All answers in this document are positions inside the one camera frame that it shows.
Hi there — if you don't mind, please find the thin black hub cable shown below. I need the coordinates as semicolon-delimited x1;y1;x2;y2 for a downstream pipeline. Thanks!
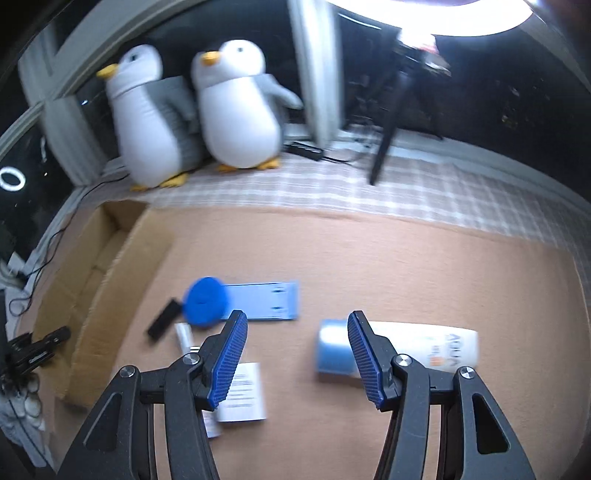
321;138;372;165

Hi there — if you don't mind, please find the large penguin plush toy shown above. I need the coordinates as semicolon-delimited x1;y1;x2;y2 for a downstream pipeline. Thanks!
96;45;204;192

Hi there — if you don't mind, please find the white plastic bag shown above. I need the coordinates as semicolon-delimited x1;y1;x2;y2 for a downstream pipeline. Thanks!
0;378;52;467

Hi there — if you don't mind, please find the white bottle with blue cap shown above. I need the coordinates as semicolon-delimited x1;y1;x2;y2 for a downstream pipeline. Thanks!
315;318;481;384

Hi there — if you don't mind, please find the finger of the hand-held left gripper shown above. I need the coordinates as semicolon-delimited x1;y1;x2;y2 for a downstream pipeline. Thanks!
8;325;71;376

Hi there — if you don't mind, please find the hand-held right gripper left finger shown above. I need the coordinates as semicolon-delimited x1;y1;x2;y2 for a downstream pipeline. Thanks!
58;309;250;480

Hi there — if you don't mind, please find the small pink-white bottle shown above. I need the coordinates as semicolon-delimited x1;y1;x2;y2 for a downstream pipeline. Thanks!
174;322;223;439

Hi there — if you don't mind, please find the white charger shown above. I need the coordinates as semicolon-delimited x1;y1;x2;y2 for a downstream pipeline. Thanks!
216;362;269;423

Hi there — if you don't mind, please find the small penguin plush toy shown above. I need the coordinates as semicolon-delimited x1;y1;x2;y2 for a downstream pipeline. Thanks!
191;39;305;174

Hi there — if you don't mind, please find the brown mat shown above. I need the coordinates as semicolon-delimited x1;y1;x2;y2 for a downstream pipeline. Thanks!
14;203;591;480

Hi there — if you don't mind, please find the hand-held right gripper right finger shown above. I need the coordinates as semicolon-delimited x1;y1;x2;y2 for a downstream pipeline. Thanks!
346;310;536;480

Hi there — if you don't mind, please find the white window frame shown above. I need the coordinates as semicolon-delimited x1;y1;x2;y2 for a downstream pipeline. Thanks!
0;0;591;204

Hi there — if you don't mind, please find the small black rectangular stick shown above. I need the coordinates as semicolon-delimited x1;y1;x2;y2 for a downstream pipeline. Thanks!
147;298;182;342

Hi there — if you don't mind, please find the black usb hub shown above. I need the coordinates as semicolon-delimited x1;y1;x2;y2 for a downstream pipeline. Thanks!
283;141;325;162

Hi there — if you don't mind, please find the brown cardboard box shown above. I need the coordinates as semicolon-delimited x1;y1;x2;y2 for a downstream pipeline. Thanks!
33;199;176;409

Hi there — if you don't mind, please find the white ring light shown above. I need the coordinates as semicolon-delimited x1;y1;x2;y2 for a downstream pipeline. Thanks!
327;0;539;37

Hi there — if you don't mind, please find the black tripod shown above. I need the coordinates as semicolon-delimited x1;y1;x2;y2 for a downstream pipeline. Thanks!
368;28;452;186

